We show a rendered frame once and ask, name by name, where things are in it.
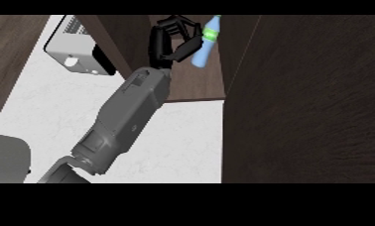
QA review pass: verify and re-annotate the white boxy appliance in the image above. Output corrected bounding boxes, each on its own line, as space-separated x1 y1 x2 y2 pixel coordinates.
43 14 118 76

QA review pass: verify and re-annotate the dark wooden cabinet door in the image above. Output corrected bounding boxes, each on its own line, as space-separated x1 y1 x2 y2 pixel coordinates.
220 14 375 184

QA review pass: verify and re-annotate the dark wooden cabinet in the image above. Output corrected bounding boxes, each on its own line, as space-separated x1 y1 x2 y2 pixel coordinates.
77 14 263 103

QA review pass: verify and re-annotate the dark wooden panel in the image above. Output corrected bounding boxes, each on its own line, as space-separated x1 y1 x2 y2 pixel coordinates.
0 14 51 112

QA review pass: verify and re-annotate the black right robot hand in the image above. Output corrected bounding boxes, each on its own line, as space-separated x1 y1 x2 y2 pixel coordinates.
147 14 205 71

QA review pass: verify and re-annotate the blue water bottle green label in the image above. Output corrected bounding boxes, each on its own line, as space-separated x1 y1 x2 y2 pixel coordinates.
189 14 223 69

